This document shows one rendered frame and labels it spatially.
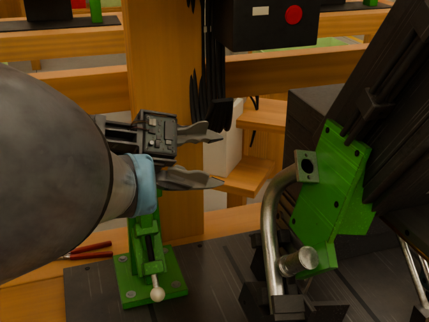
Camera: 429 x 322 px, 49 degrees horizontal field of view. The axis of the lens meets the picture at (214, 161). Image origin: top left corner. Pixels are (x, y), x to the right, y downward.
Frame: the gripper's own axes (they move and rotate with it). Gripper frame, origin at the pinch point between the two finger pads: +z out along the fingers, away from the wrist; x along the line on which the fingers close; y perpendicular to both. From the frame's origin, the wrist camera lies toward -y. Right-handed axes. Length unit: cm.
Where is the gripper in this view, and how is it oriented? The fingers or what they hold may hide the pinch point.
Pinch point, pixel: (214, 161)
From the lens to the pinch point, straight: 74.3
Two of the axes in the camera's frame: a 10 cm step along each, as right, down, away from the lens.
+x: -0.2, -9.5, 3.3
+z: 9.2, 1.1, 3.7
